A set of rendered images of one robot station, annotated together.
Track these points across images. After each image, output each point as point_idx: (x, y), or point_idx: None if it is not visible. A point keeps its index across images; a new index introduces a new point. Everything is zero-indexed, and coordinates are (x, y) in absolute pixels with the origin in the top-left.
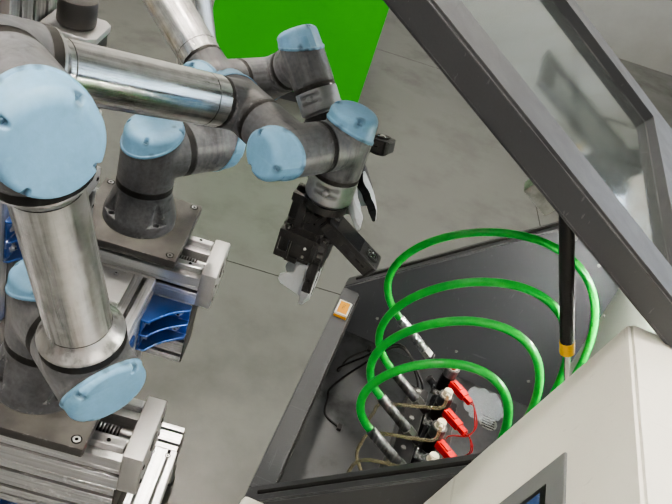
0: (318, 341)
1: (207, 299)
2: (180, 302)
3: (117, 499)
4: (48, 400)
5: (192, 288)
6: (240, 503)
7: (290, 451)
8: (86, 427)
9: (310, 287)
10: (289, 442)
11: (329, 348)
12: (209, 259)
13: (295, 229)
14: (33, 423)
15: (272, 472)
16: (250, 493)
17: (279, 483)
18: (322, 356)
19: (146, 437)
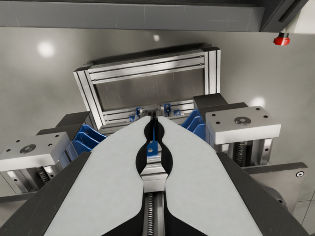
0: (30, 26)
1: (63, 139)
2: (75, 149)
3: (234, 106)
4: (285, 205)
5: (65, 155)
6: (301, 33)
7: (205, 4)
8: (287, 173)
9: (258, 186)
10: (195, 10)
11: (29, 9)
12: (32, 166)
13: None
14: (289, 196)
15: (238, 15)
16: (273, 28)
17: (286, 1)
18: (49, 13)
19: (258, 130)
